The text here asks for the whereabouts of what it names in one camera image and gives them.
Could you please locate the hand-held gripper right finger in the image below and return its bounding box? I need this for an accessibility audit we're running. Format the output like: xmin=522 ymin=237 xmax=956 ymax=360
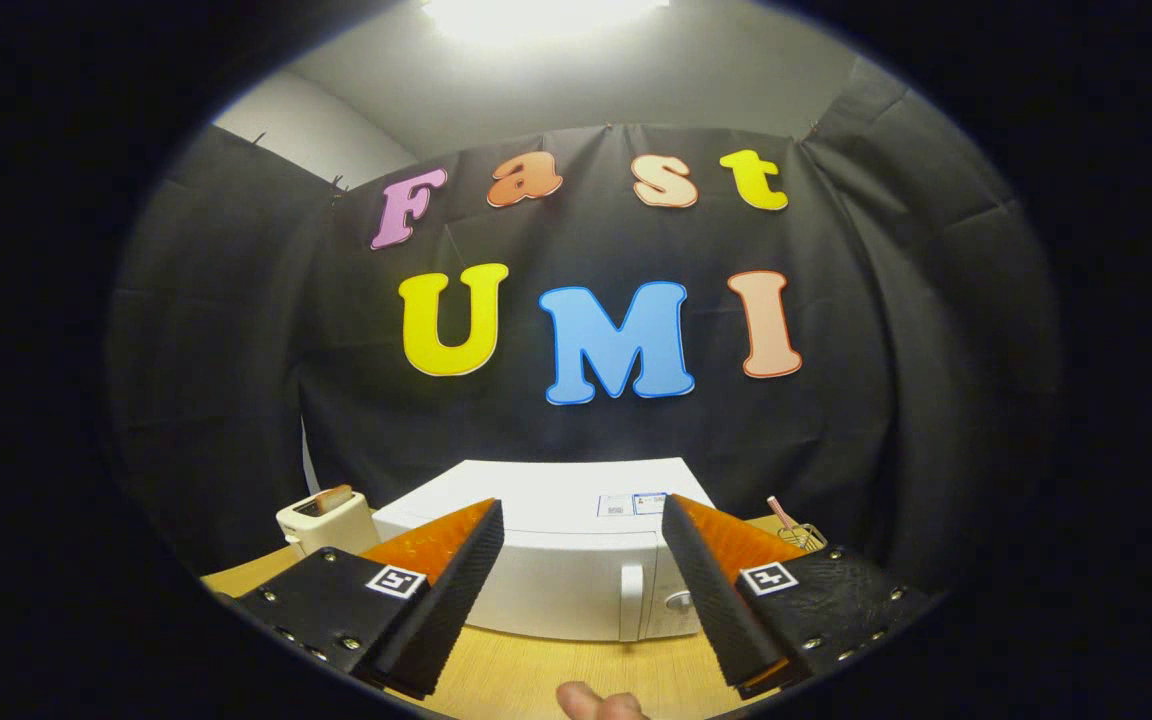
xmin=661 ymin=492 xmax=937 ymax=701

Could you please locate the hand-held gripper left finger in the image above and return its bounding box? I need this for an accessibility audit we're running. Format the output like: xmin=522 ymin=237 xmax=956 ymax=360
xmin=226 ymin=498 xmax=505 ymax=701

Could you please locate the white microwave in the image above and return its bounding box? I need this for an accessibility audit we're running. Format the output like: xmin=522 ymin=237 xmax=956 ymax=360
xmin=373 ymin=458 xmax=717 ymax=643

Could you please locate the cream toaster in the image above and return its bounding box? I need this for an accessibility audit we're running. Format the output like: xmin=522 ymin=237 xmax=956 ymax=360
xmin=276 ymin=487 xmax=380 ymax=558

